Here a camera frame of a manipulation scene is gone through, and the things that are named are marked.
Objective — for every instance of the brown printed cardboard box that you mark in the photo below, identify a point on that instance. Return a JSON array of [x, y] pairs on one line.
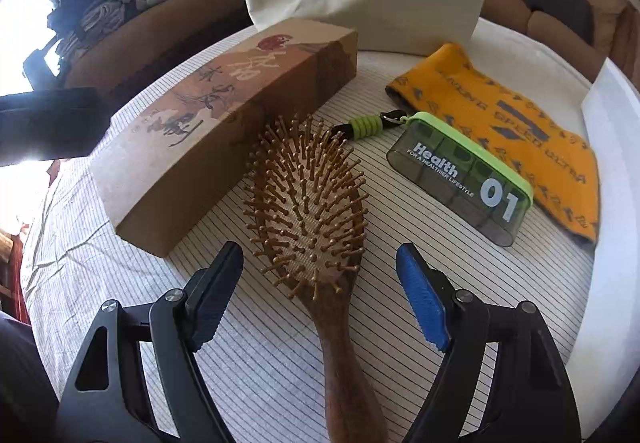
[[200, 148]]

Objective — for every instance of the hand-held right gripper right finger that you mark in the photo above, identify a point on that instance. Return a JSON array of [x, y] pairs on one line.
[[425, 298]]

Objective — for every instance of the brown sofa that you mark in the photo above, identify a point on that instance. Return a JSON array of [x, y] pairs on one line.
[[510, 8]]

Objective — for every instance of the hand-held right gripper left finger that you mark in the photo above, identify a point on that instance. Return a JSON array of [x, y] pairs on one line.
[[212, 298]]

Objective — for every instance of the wooden hairbrush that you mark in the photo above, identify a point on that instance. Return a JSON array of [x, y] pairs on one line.
[[310, 203]]

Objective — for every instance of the white cardboard box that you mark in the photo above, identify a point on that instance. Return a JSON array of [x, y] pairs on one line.
[[615, 133]]

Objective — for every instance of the green pill case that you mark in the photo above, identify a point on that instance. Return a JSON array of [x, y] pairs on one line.
[[450, 188]]

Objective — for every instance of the dark lumbar pillow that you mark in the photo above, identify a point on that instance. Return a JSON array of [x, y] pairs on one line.
[[560, 8]]

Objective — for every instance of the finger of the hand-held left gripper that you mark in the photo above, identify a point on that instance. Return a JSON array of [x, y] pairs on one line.
[[50, 128]]

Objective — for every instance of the yellow printed towel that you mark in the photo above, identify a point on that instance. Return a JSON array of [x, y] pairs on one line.
[[525, 133]]

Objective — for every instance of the white striped tablecloth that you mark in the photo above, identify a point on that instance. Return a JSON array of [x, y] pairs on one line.
[[270, 373]]

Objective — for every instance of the wooden chair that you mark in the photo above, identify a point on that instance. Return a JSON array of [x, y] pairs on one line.
[[150, 48]]

